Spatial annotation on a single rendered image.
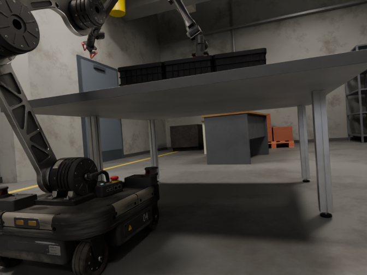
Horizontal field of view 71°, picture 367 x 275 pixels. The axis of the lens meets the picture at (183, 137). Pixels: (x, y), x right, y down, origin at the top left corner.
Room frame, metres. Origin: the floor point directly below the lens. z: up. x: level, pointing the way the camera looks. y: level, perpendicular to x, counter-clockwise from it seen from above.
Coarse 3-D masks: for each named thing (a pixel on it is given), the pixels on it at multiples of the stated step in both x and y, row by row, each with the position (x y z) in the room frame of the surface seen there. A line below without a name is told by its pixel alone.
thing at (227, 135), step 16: (240, 112) 3.55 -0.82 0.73; (256, 112) 3.90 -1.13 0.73; (208, 128) 3.82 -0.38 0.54; (224, 128) 3.70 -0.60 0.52; (240, 128) 3.58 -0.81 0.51; (256, 128) 4.13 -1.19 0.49; (208, 144) 3.83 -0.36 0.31; (224, 144) 3.70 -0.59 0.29; (240, 144) 3.59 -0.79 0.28; (256, 144) 4.77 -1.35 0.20; (208, 160) 3.84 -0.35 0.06; (224, 160) 3.71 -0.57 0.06; (240, 160) 3.60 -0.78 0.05
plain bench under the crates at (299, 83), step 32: (288, 64) 0.83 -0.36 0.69; (320, 64) 0.80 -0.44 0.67; (352, 64) 0.78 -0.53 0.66; (64, 96) 1.15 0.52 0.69; (96, 96) 1.09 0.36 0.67; (128, 96) 1.07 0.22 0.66; (160, 96) 1.13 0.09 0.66; (192, 96) 1.20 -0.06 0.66; (224, 96) 1.28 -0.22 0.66; (256, 96) 1.37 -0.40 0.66; (288, 96) 1.47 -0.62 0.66; (320, 96) 1.31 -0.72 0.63; (96, 128) 1.81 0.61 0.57; (320, 128) 1.32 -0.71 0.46; (96, 160) 1.79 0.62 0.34; (320, 160) 1.32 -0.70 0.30; (320, 192) 1.32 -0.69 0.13
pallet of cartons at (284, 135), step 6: (270, 120) 6.04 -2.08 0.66; (270, 126) 6.04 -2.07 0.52; (288, 126) 5.96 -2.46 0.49; (270, 132) 6.04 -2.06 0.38; (276, 132) 6.03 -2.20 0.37; (282, 132) 5.99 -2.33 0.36; (288, 132) 5.96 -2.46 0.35; (270, 138) 6.04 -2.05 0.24; (276, 138) 6.03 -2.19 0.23; (282, 138) 6.00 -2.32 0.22; (288, 138) 5.96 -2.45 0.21; (270, 144) 6.61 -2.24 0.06; (282, 144) 7.16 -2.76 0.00; (288, 144) 5.99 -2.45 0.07
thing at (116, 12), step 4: (120, 0) 5.33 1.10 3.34; (124, 0) 5.42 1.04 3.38; (116, 4) 5.29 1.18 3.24; (120, 4) 5.33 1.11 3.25; (124, 4) 5.41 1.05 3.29; (116, 8) 5.30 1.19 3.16; (120, 8) 5.33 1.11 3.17; (124, 8) 5.41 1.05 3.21; (112, 12) 5.39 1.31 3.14; (116, 12) 5.41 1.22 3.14; (120, 12) 5.42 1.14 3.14; (124, 12) 5.43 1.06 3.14; (116, 16) 5.60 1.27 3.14; (120, 16) 5.61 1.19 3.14
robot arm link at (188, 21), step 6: (168, 0) 1.74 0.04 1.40; (174, 0) 1.71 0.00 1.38; (180, 0) 1.68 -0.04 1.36; (180, 6) 1.67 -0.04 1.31; (180, 12) 1.66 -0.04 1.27; (186, 12) 1.63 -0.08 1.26; (186, 18) 1.62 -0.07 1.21; (186, 24) 1.61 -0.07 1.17; (192, 24) 1.59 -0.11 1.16; (192, 30) 1.57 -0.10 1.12; (198, 30) 1.57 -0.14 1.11; (192, 36) 1.59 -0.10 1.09
